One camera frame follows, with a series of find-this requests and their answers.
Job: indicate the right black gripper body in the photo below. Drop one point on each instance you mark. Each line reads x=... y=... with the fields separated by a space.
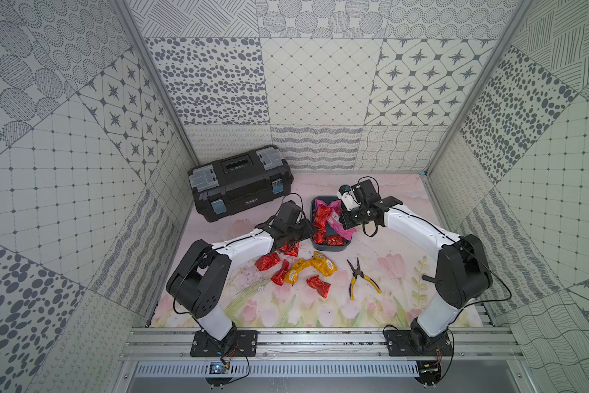
x=356 y=217

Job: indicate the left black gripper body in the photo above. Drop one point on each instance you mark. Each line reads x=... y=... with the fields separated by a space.
x=303 y=228

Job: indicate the red tea bag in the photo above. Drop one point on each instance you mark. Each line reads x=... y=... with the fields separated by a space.
x=290 y=249
x=321 y=287
x=280 y=276
x=266 y=262

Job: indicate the teal plastic storage box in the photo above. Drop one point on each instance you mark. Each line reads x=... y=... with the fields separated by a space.
x=330 y=234

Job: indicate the yellow tea bag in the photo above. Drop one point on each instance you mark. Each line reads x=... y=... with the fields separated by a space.
x=323 y=264
x=292 y=275

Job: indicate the magenta tea bag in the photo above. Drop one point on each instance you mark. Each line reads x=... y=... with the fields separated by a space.
x=336 y=225

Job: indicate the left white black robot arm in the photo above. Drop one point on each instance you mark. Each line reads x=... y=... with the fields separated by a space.
x=199 y=279

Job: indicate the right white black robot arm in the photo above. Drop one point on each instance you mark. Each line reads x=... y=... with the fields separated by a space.
x=462 y=273

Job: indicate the black plastic toolbox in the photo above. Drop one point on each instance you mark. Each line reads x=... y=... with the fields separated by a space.
x=234 y=184

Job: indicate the black screwdriver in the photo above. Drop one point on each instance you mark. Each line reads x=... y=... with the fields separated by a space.
x=428 y=279

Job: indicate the white ventilation grille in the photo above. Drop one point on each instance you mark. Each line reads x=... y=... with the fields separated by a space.
x=278 y=369

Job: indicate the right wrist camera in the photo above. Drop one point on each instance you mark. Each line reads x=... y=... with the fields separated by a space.
x=347 y=197

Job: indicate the yellow handled pliers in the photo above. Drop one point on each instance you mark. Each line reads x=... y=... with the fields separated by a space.
x=357 y=273

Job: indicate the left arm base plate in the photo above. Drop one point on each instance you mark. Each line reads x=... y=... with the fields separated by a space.
x=240 y=343

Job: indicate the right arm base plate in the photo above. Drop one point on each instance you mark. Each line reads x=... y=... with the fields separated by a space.
x=407 y=343

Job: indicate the aluminium mounting rail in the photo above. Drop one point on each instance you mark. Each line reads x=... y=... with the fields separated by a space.
x=323 y=344

